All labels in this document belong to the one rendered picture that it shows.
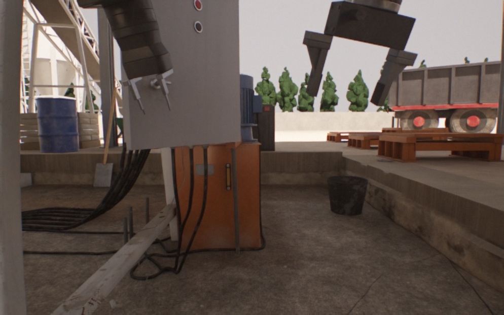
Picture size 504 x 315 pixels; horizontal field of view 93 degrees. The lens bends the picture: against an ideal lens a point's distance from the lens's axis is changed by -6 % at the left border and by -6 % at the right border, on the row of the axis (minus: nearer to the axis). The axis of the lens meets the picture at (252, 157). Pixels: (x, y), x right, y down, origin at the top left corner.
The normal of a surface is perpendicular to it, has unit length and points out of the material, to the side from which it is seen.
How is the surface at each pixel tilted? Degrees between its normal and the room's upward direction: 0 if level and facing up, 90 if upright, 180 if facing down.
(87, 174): 90
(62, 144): 90
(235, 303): 0
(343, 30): 114
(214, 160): 90
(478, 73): 90
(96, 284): 0
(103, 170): 70
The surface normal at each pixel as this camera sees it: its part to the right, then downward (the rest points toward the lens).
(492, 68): -0.56, 0.10
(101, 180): -0.03, -0.23
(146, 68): -0.11, 0.50
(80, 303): -0.01, -0.99
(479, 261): -1.00, 0.04
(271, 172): -0.03, 0.11
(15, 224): 1.00, -0.06
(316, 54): 0.11, 0.50
